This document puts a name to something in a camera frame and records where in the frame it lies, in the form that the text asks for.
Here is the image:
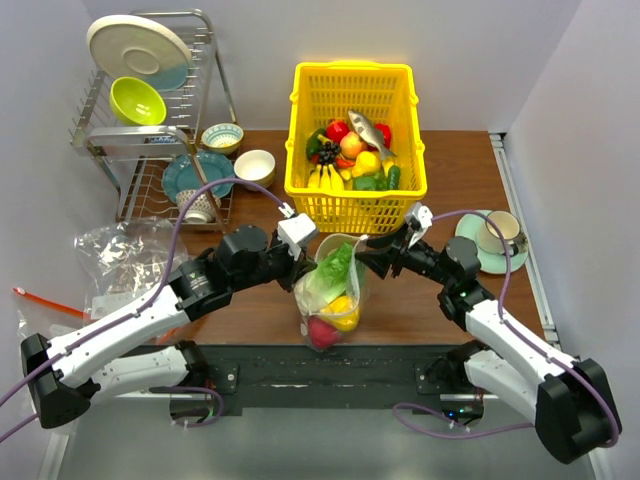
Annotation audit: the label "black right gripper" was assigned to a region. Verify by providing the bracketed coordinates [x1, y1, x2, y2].
[354, 220, 453, 287]

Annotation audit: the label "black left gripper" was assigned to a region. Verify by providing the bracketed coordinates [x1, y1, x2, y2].
[232, 231, 317, 293]

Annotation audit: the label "green toy lettuce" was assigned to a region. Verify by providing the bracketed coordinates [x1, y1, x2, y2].
[294, 243, 353, 315]

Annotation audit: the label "dotted clear zip bag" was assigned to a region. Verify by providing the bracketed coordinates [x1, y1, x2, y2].
[294, 233, 368, 351]

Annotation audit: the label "red toy dragon fruit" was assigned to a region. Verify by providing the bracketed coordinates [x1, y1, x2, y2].
[307, 316, 341, 350]

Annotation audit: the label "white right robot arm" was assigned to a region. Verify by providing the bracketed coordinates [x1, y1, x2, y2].
[356, 227, 622, 464]

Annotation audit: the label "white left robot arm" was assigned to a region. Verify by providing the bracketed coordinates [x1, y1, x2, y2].
[21, 216, 318, 429]

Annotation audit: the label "crumpled clear plastic bag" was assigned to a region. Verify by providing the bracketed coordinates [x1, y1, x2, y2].
[74, 217, 189, 321]

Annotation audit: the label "patterned grey bowl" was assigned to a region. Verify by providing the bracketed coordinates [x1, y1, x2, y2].
[176, 189, 216, 224]

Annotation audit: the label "green bell pepper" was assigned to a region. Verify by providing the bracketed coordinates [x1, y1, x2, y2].
[352, 175, 387, 191]

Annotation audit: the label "small green cucumber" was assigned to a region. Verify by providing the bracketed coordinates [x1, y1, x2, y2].
[386, 165, 401, 190]

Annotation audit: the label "yellow toy fruit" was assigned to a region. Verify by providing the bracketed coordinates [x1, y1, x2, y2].
[351, 151, 382, 178]

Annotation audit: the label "yellow toy bananas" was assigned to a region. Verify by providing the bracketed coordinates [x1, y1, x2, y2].
[307, 164, 345, 191]

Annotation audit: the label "cream ceramic bowl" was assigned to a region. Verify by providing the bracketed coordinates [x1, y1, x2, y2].
[234, 150, 276, 189]

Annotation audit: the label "mint green saucer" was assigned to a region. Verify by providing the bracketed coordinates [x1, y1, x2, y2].
[455, 210, 529, 275]

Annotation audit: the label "teal scalloped plate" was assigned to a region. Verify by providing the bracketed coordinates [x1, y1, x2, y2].
[162, 151, 235, 204]

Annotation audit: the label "black toy grapes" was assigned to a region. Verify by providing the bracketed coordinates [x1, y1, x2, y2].
[318, 141, 342, 165]

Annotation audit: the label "cream speckled mug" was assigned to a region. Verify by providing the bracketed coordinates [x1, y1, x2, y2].
[475, 211, 527, 257]

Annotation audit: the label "toy peach apple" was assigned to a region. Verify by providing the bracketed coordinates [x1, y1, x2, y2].
[340, 132, 367, 159]

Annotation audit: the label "grey toy fish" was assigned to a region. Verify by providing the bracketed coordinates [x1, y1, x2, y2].
[348, 109, 396, 160]

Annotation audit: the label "teal patterned small bowl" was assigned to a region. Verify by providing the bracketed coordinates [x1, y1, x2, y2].
[201, 123, 244, 155]

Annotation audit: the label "long dark cucumber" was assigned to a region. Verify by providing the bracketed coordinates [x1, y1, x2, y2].
[305, 128, 325, 160]

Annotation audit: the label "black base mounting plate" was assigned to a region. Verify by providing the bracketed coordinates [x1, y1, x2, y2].
[201, 345, 487, 419]

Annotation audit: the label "yellow plastic basket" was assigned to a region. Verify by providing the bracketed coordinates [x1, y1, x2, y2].
[284, 61, 427, 234]

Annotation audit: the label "metal dish rack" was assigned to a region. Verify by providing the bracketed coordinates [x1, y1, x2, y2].
[70, 8, 237, 221]

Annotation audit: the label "lime green bowl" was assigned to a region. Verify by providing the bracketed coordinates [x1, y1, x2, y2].
[109, 77, 167, 126]

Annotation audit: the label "large cream blue plate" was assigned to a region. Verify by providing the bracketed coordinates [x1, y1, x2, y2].
[86, 15, 192, 92]

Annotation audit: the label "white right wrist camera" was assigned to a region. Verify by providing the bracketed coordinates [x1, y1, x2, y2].
[404, 202, 433, 248]

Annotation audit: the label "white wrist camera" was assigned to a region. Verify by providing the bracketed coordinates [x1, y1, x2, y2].
[404, 202, 433, 248]
[276, 202, 319, 260]

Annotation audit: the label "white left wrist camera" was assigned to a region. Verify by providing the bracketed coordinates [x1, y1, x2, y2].
[276, 202, 319, 260]

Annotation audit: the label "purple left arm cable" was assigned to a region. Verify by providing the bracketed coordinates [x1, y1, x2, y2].
[0, 177, 294, 444]

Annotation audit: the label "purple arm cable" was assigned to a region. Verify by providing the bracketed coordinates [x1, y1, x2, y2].
[0, 177, 294, 444]
[392, 209, 624, 447]

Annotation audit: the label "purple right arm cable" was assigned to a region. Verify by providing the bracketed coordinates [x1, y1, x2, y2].
[392, 209, 624, 447]

